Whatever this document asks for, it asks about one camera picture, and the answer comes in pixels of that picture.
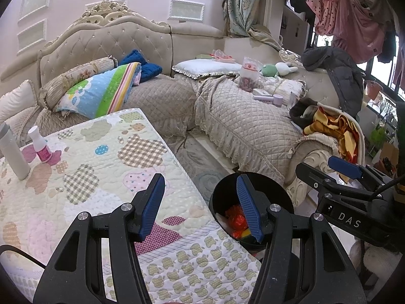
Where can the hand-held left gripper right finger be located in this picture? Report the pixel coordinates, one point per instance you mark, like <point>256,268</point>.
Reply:
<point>250,209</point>

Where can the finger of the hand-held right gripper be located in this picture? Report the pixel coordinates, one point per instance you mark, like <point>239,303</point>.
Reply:
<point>329,182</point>
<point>345,167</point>

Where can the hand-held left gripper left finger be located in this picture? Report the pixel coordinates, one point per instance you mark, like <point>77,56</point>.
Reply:
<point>152,209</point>

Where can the red plastic bag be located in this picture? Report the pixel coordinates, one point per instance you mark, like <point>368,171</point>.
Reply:
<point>235,218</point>

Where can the black trash bin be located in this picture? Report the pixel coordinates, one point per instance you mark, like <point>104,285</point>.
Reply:
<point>227,193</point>

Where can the green yellow scouring sponge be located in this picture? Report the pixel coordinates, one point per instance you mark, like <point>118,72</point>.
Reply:
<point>241,235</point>

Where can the yellow orange cloth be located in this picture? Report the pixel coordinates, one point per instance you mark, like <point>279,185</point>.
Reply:
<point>332,126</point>

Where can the green plant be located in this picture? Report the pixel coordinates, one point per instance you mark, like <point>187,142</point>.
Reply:
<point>379,137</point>

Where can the cardboard box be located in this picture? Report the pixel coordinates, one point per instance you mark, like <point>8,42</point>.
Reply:
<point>389,155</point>

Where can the white fluffy cloth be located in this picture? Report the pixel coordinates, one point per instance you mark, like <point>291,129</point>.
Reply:
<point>379,262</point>

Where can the dark brown cloth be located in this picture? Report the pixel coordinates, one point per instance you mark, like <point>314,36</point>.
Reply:
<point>303,110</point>

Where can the patchwork quilted blanket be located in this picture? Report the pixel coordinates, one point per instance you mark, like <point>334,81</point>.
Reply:
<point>95,158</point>

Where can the beige tufted sofa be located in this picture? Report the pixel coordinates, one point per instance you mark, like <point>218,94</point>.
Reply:
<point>246,123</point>

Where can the dark grey jacket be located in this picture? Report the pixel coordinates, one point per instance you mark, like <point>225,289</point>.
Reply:
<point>341,72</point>

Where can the white plush rabbit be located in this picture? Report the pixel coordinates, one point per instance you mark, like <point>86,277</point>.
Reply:
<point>286,67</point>

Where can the green plush toy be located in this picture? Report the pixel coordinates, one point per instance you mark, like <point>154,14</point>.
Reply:
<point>269,69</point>

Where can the white pill bottle pink label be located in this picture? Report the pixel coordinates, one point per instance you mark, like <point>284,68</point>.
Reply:
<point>41,148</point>

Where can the colourful striped folded blanket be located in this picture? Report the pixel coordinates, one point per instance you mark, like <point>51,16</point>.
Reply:
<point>98,91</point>

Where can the clear bag of red snacks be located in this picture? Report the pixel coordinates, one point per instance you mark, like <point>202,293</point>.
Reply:
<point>248,76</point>

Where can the blue cloth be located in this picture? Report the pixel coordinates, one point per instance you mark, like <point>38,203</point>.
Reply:
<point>148,68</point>

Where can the white thermos bottle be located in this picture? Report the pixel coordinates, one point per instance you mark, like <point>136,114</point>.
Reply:
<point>14,155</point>

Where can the white frilled pillow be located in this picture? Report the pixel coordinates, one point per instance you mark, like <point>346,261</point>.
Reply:
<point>205,66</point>

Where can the pink hanging garment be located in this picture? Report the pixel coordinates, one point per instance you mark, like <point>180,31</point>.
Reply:
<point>348,12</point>

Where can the floral striped bolster pillow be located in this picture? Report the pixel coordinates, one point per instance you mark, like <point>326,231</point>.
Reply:
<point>72,74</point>

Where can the white cushion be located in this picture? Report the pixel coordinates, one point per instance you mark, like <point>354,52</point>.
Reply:
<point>15,98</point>

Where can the floral curtain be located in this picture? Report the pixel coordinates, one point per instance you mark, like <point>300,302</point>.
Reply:
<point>243,6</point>

